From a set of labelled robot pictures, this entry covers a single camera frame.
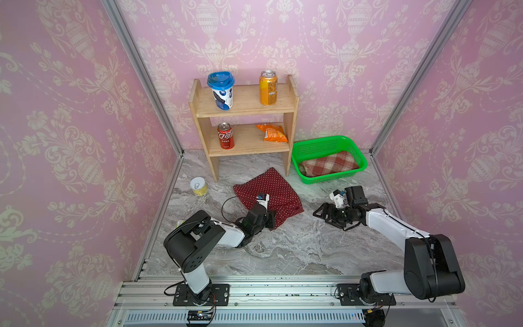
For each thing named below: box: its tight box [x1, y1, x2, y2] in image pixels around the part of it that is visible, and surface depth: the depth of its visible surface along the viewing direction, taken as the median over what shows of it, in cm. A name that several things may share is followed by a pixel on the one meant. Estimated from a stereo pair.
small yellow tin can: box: [189, 176, 208, 197], surface depth 102 cm
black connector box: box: [363, 308, 387, 327], surface depth 73 cm
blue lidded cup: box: [207, 71, 235, 112], surface depth 71 cm
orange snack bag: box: [256, 123, 289, 143], surface depth 94 cm
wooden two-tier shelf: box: [188, 74, 300, 183], surface depth 84 cm
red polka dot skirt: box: [232, 167, 305, 229], surface depth 102 cm
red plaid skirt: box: [298, 151, 359, 177], surface depth 107 cm
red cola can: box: [217, 121, 235, 150], surface depth 87 cm
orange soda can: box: [259, 69, 278, 107], surface depth 73 cm
